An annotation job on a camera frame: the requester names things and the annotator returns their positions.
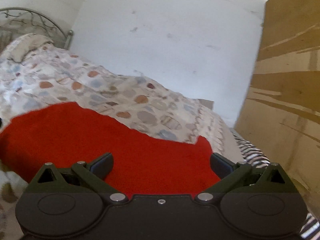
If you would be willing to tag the metal bed headboard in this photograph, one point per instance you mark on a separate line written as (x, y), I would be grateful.
(17, 21)

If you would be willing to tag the beige pillow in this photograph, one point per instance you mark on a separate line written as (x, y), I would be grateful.
(25, 44)

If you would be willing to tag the patterned white duvet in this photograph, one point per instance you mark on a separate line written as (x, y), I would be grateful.
(49, 76)

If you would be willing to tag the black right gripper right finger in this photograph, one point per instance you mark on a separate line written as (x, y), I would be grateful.
(242, 180)

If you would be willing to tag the wooden wardrobe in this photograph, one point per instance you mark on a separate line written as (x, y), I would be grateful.
(281, 112)

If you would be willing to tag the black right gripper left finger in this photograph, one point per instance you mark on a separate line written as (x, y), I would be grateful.
(84, 176)

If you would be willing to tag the red knit garment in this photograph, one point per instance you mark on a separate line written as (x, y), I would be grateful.
(66, 133)

